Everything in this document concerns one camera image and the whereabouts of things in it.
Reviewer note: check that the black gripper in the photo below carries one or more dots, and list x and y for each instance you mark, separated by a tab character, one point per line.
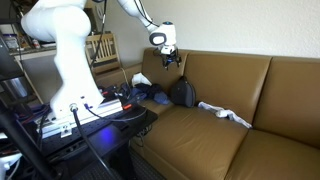
170	55

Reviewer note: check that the black round bag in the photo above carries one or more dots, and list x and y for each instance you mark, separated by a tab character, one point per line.
182	93

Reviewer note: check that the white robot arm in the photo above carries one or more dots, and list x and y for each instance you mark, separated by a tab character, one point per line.
70	60

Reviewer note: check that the dark navy garment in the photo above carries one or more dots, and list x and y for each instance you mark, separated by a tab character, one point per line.
150	89

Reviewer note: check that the blue denim jeans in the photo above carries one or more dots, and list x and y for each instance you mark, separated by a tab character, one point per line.
161	98

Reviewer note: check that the wooden chair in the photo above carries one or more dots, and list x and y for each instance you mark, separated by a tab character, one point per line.
103	53

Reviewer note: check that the white sock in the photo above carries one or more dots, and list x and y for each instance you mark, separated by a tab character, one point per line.
226	113

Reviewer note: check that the brown leather sofa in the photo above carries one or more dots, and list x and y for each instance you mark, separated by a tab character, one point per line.
216	140

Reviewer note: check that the black robot table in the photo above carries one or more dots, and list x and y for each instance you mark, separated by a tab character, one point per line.
110	133

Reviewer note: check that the white counter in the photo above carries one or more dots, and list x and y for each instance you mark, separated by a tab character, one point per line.
36	66

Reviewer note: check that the black stand pole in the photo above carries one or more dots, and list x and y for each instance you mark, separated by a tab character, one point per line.
20	140

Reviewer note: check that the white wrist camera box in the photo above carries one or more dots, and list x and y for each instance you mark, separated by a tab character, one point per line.
167	49

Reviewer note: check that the grey aluminium base plate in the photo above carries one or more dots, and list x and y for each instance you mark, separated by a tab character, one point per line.
100	110

